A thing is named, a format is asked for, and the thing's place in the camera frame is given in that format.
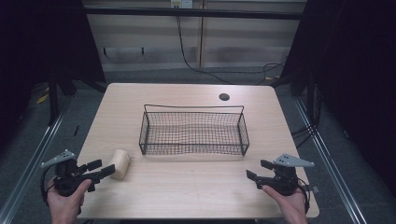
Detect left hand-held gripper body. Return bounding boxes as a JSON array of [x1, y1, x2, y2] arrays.
[[40, 149, 96, 198]]

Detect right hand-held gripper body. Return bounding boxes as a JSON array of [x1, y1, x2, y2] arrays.
[[255, 153, 315, 197]]

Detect cream bread roll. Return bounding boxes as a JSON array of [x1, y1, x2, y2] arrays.
[[109, 148, 132, 180]]

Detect person's right hand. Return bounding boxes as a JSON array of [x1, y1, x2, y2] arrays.
[[262, 185, 309, 224]]

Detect person's left hand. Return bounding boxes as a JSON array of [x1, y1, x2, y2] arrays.
[[46, 178, 93, 224]]

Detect yellow floor object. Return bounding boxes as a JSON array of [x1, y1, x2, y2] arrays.
[[35, 88, 50, 105]]

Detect dark curtain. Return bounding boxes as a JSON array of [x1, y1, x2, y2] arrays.
[[0, 0, 107, 153], [279, 0, 396, 199]]

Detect black horizontal metal bar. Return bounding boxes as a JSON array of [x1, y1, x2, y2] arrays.
[[83, 7, 304, 21]]

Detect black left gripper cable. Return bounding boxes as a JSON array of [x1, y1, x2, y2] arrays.
[[39, 163, 58, 207]]

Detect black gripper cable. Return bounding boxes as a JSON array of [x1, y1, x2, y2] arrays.
[[39, 163, 58, 207], [295, 177, 313, 216]]

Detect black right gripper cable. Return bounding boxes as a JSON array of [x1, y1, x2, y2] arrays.
[[295, 177, 313, 216]]

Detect metal floor rail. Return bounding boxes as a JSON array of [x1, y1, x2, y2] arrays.
[[293, 96, 370, 224], [0, 97, 73, 224]]

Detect black floor cables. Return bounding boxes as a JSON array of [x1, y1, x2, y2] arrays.
[[290, 83, 323, 149]]

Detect black wire mesh basket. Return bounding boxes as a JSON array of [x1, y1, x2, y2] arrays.
[[138, 104, 251, 157]]

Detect long black wall cable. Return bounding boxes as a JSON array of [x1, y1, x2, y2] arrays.
[[176, 14, 288, 86]]

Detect white wall power outlet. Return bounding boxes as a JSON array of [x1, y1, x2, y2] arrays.
[[170, 0, 194, 9]]

